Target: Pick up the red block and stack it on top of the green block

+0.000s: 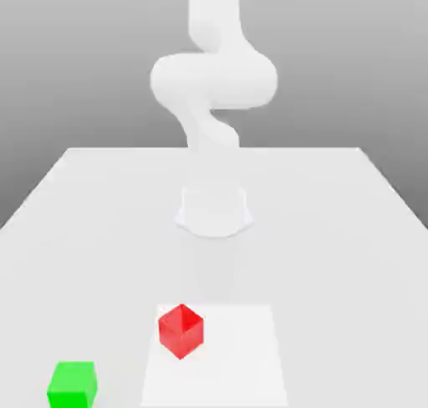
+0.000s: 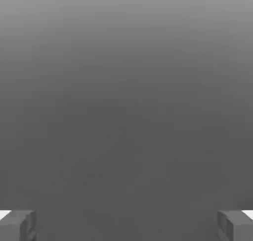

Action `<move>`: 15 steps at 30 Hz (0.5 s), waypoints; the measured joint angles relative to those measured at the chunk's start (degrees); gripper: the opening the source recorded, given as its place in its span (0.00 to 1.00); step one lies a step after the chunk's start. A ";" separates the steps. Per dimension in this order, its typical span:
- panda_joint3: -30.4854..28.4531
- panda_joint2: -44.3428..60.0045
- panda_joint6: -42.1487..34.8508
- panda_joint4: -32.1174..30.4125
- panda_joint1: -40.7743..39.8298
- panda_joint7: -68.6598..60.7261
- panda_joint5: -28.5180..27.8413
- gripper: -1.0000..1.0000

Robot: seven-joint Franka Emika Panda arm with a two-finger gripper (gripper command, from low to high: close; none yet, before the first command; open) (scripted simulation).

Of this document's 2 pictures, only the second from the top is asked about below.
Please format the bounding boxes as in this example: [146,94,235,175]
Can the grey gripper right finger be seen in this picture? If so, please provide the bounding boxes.
[216,209,253,241]

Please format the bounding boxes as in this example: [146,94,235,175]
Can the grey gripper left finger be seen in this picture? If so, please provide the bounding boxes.
[0,209,38,241]

